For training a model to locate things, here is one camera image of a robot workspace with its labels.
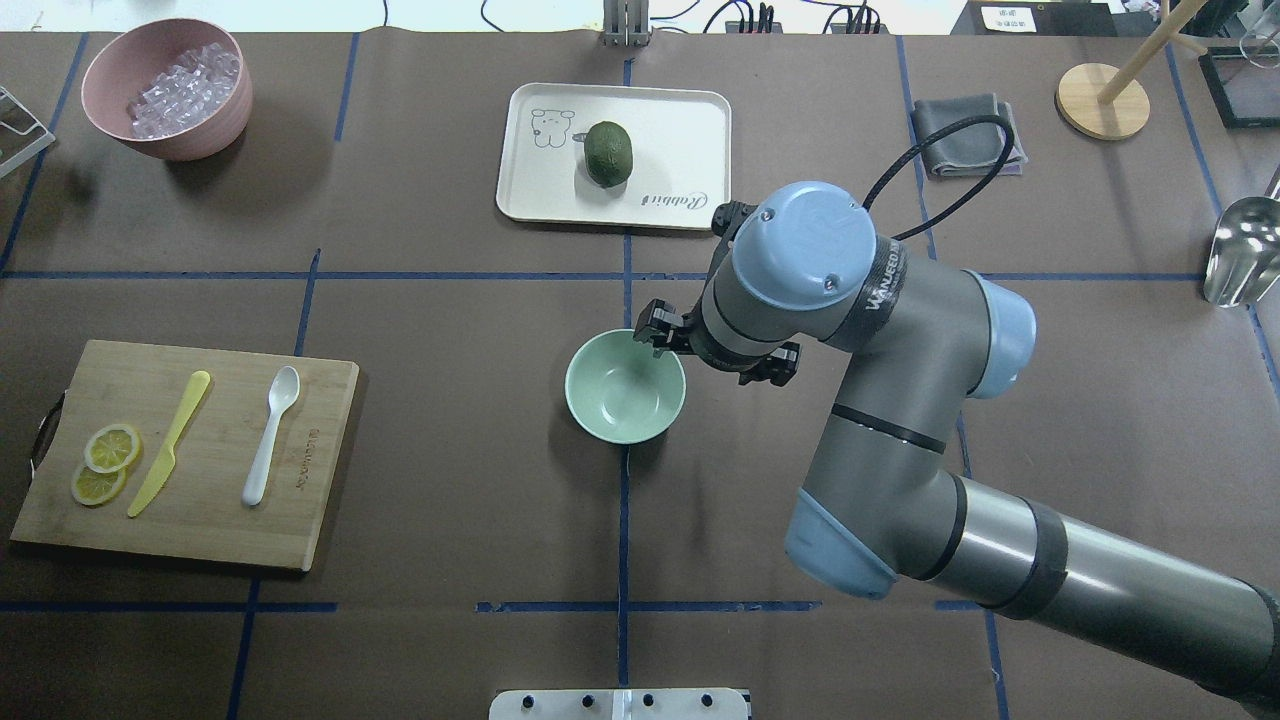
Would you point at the white rabbit tray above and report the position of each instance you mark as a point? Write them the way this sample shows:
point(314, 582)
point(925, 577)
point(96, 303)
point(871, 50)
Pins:
point(682, 152)

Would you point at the metal scoop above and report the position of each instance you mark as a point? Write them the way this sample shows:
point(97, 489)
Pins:
point(1243, 264)

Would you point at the green ceramic bowl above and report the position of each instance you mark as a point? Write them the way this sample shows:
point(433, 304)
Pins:
point(619, 391)

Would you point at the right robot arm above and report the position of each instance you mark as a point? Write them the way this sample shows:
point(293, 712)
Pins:
point(877, 504)

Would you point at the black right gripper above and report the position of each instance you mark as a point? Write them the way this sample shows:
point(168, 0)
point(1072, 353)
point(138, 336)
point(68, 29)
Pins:
point(664, 328)

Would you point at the green avocado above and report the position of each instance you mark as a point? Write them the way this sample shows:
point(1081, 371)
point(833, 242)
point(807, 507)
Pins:
point(609, 154)

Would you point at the lemon slice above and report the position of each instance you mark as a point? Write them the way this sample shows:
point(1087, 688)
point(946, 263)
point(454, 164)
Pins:
point(92, 488)
point(112, 448)

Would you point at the black usb hub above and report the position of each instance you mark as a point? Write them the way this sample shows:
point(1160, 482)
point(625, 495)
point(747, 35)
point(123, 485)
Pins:
point(842, 19)

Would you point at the yellow plastic knife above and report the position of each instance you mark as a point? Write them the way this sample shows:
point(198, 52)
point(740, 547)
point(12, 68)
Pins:
point(166, 457)

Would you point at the wooden mug stand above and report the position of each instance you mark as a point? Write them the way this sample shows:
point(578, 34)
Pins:
point(1108, 103)

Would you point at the black box with label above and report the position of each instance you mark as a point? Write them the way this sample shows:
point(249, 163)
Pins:
point(1043, 18)

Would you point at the white plastic spoon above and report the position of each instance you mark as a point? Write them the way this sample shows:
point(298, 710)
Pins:
point(283, 393)

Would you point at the pink bowl with ice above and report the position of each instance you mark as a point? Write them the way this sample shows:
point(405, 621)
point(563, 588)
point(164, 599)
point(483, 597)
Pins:
point(174, 89)

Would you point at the wooden cutting board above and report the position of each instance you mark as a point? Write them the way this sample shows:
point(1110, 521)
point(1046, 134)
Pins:
point(199, 514)

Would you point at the aluminium frame post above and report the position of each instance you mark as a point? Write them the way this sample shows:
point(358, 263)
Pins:
point(626, 23)

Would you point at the grey folded cloth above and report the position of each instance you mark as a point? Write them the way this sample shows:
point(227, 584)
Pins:
point(969, 152)

